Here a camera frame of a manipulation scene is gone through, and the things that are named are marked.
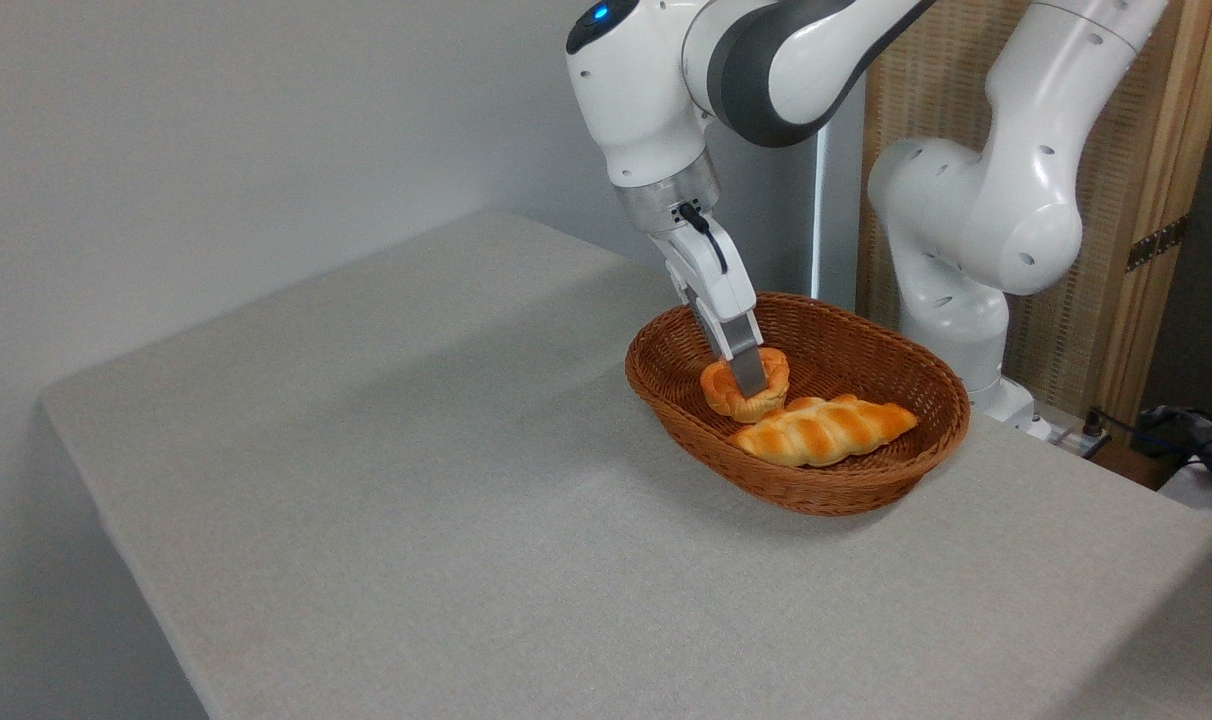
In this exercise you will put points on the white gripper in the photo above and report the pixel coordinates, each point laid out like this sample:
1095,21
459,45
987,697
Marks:
706,265

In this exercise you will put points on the round orange bread roll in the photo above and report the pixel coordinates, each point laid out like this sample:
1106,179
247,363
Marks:
721,395

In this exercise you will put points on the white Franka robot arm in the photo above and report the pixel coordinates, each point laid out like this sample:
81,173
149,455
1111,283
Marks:
1006,200

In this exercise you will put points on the braided golden bread loaf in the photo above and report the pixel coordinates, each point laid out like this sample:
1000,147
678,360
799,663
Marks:
821,430

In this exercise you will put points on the brown oval wicker basket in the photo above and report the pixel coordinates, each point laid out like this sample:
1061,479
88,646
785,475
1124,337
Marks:
666,390

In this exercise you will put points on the white vertical trim strip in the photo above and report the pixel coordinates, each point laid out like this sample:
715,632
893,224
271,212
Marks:
819,220

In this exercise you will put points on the grey tablecloth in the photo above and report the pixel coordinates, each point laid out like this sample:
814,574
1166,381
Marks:
466,550

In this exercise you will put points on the white power strip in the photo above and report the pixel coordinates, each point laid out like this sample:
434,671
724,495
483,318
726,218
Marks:
1078,440

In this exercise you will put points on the dark metal hinge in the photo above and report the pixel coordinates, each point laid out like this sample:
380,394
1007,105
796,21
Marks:
1156,243

